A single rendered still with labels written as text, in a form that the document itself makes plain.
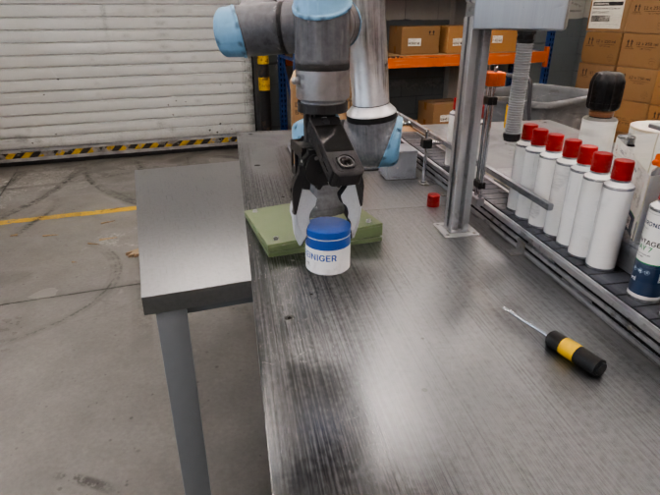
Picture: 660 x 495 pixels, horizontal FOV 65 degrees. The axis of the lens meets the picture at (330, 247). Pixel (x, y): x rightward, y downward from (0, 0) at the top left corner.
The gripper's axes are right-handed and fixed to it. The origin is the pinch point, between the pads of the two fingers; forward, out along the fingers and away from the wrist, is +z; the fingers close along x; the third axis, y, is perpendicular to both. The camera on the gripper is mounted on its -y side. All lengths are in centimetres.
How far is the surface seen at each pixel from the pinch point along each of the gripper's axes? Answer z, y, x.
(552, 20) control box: -30, 17, -50
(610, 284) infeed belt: 13, -9, -50
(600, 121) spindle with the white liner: -6, 34, -85
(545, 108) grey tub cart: 24, 192, -207
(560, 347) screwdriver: 15.8, -18.1, -31.6
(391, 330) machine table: 17.6, -2.7, -10.3
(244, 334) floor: 101, 128, -5
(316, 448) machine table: 17.5, -23.2, 9.7
